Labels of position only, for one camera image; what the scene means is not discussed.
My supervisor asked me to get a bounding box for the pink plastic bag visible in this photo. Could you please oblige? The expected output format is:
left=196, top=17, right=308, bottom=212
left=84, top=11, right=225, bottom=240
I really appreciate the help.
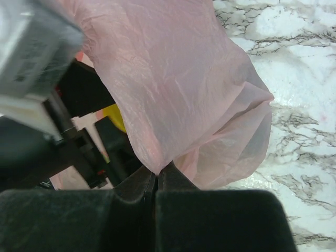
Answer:
left=61, top=1, right=274, bottom=189

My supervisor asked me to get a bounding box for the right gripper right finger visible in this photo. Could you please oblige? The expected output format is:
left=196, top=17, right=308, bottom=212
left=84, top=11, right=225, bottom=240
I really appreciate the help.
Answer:
left=155, top=164, right=297, bottom=251

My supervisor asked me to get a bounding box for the yellow fake lemon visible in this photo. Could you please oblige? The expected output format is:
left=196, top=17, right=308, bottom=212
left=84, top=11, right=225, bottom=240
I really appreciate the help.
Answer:
left=102, top=104, right=126, bottom=133

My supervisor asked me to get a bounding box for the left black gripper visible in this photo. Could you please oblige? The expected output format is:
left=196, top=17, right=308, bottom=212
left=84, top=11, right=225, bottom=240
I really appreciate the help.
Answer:
left=1, top=60, right=141, bottom=189

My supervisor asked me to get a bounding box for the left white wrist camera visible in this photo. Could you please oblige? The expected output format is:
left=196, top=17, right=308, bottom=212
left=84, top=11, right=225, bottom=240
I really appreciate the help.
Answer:
left=1, top=1, right=83, bottom=140

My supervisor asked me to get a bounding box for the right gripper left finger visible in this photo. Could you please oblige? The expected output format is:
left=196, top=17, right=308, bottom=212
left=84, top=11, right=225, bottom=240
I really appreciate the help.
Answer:
left=1, top=167, right=156, bottom=251

